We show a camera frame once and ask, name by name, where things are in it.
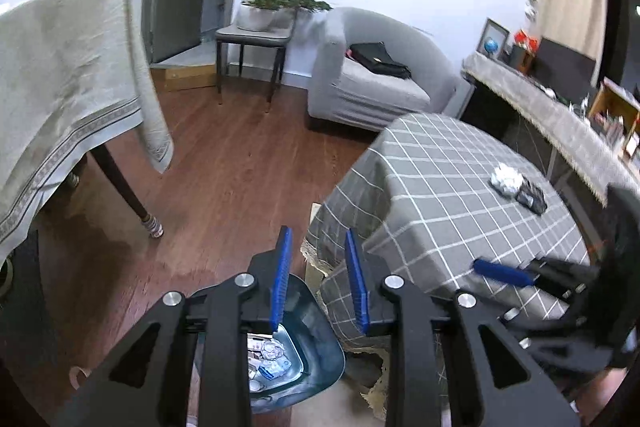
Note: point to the potted plant in white pot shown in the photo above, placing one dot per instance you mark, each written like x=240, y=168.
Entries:
x=315, y=4
x=260, y=14

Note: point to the white security camera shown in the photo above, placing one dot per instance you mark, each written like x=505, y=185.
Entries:
x=533, y=3

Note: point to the black television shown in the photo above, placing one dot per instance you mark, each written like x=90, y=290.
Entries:
x=565, y=67

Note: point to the tape roll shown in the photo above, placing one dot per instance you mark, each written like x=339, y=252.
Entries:
x=80, y=377

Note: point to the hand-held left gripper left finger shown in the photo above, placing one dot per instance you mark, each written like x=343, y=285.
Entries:
x=280, y=282

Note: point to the beige lace cloth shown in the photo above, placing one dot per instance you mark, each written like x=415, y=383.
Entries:
x=375, y=387

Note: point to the person's right forearm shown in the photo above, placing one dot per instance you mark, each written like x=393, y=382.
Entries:
x=595, y=394

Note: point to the black handbag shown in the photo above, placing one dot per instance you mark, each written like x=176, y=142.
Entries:
x=377, y=57

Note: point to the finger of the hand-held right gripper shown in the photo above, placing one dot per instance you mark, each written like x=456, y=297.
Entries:
x=550, y=347
x=500, y=272

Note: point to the long side table with cloth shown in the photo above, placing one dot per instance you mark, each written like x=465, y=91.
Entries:
x=550, y=117

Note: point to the picture frame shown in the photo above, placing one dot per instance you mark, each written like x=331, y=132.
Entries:
x=502, y=32

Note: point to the open wooden box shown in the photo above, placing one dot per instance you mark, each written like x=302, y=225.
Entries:
x=612, y=107

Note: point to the dark wooden table leg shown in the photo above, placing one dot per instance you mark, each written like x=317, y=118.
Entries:
x=125, y=187

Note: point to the trash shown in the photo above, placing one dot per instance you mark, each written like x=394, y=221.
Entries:
x=273, y=350

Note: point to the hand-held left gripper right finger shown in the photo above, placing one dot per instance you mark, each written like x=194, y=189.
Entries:
x=357, y=287

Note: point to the red flag ornament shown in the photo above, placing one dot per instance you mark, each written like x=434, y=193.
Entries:
x=527, y=39

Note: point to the dark teal trash bin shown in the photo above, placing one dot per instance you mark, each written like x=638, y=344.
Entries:
x=312, y=332

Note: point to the small blue globe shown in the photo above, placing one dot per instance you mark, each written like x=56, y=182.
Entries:
x=491, y=47

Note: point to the beige patterned tablecloth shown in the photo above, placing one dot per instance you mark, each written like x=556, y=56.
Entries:
x=65, y=82

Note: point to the grey armchair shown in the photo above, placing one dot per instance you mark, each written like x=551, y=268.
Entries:
x=380, y=102

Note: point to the grey checked tablecloth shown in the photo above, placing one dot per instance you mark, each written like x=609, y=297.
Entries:
x=425, y=187

